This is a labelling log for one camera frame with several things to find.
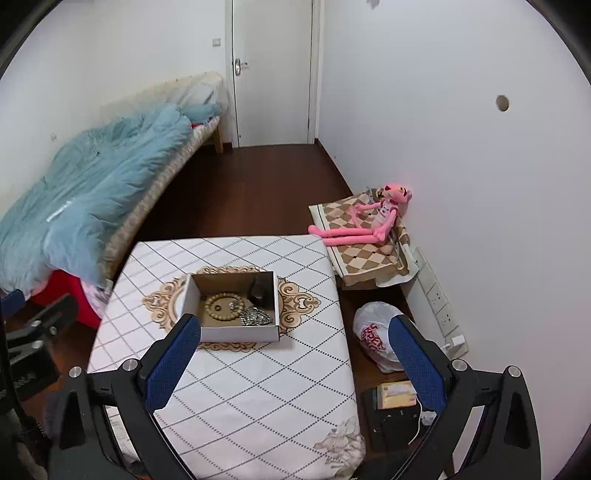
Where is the white cardboard box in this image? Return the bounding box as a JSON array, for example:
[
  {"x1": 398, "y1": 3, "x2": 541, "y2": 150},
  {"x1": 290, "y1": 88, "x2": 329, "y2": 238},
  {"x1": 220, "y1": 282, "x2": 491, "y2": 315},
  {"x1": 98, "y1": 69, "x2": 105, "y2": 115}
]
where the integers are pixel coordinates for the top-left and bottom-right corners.
[{"x1": 174, "y1": 267, "x2": 280, "y2": 343}]

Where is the wooden bead bracelet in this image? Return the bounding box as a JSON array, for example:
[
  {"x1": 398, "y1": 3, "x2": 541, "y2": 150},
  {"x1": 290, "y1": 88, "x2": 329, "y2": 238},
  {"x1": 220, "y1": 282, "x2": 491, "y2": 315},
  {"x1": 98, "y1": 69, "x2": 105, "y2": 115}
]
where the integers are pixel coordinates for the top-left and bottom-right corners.
[{"x1": 203, "y1": 292, "x2": 246, "y2": 322}]

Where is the thick silver chain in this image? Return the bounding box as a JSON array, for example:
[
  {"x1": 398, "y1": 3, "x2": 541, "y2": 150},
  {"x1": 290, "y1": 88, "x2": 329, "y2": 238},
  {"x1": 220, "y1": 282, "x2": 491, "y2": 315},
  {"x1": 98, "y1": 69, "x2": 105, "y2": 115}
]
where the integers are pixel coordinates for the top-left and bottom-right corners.
[{"x1": 238, "y1": 305, "x2": 274, "y2": 328}]

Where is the black wrist watch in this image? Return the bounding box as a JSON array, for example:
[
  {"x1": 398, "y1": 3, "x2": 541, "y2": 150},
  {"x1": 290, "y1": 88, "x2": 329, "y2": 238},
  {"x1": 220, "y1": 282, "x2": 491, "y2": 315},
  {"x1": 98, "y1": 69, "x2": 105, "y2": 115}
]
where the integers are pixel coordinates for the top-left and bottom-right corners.
[{"x1": 247, "y1": 277, "x2": 273, "y2": 309}]

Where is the yellow tissue box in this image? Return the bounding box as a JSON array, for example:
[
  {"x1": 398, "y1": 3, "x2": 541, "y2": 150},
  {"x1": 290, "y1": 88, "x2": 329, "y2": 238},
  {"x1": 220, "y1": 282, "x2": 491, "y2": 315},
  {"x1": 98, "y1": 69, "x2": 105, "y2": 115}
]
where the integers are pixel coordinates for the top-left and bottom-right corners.
[{"x1": 377, "y1": 380, "x2": 418, "y2": 410}]

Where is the white plastic bag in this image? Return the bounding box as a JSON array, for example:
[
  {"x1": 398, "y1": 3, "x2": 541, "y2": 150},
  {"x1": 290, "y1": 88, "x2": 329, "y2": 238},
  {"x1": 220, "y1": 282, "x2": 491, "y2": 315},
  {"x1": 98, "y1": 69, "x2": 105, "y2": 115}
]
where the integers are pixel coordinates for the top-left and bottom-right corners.
[{"x1": 353, "y1": 301, "x2": 404, "y2": 374}]

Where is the red bed sheet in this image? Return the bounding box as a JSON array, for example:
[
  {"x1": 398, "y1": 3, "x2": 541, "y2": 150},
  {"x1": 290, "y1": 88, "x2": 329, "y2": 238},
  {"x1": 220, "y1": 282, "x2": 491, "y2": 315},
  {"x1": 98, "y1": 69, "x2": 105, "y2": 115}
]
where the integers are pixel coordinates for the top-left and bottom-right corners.
[{"x1": 31, "y1": 270, "x2": 111, "y2": 330}]

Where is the brown checkered cushion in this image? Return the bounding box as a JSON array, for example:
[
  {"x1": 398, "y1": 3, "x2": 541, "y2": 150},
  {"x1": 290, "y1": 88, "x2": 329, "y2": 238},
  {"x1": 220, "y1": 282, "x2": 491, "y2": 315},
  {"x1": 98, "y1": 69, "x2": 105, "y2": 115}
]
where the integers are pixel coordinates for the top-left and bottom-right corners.
[{"x1": 308, "y1": 185, "x2": 419, "y2": 288}]

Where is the patterned white tablecloth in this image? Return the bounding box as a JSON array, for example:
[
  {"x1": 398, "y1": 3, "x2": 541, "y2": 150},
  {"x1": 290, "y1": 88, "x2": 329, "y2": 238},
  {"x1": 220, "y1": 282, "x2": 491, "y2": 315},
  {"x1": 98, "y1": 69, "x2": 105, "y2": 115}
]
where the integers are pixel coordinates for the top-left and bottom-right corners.
[{"x1": 88, "y1": 235, "x2": 366, "y2": 479}]

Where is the light blue duvet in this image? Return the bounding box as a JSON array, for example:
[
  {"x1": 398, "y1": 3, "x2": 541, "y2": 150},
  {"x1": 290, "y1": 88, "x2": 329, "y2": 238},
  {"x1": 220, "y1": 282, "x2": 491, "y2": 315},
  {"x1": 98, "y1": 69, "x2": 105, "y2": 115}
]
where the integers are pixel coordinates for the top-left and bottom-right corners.
[{"x1": 1, "y1": 104, "x2": 221, "y2": 295}]

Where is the pink panther plush toy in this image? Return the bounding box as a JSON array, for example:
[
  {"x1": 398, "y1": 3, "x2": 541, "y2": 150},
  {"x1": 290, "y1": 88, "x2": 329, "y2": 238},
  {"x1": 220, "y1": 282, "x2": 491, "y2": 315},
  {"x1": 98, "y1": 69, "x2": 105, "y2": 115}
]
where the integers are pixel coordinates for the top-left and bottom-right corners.
[{"x1": 308, "y1": 183, "x2": 413, "y2": 247}]

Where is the bed with patterned mattress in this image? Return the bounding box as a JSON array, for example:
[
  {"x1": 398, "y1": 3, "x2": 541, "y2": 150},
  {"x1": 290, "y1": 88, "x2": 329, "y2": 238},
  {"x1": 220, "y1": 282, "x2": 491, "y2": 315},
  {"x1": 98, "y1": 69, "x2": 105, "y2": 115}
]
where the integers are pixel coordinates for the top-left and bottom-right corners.
[{"x1": 100, "y1": 83, "x2": 223, "y2": 280}]

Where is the white pillow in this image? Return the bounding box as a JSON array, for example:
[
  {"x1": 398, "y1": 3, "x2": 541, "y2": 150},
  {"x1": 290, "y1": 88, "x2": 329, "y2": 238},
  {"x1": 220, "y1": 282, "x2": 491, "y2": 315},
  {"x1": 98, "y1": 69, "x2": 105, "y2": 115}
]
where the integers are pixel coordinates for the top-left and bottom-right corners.
[{"x1": 159, "y1": 71, "x2": 228, "y2": 112}]

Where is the white door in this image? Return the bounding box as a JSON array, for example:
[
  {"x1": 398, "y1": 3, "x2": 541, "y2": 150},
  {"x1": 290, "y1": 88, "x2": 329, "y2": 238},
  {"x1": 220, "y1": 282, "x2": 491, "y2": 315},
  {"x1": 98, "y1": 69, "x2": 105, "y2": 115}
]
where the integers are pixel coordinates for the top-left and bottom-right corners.
[{"x1": 225, "y1": 1, "x2": 322, "y2": 148}]

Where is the white wall power strip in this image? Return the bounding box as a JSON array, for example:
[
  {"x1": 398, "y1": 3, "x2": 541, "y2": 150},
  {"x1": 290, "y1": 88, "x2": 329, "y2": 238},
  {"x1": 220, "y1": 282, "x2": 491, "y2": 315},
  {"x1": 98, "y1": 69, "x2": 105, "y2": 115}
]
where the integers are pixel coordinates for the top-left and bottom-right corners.
[{"x1": 402, "y1": 245, "x2": 469, "y2": 359}]

